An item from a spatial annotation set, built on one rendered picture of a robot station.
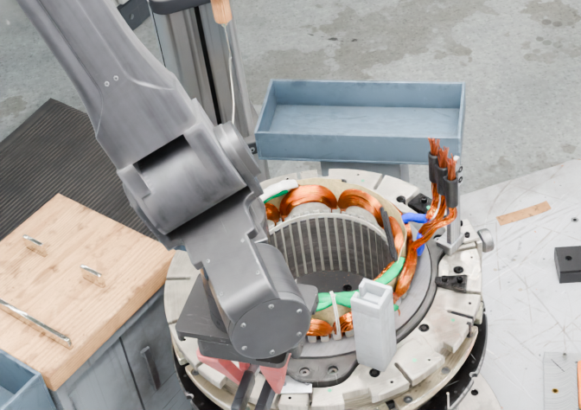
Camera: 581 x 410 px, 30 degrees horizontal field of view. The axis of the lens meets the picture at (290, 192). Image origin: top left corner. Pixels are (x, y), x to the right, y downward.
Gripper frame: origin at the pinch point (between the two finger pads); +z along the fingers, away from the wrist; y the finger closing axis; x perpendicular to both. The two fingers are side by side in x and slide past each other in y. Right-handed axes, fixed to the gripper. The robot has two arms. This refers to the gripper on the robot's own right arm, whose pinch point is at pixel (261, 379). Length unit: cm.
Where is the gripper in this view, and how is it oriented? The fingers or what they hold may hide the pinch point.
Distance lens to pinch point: 93.2
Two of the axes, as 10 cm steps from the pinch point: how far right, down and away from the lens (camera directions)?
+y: 9.6, 1.1, -2.8
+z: 1.1, 7.3, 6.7
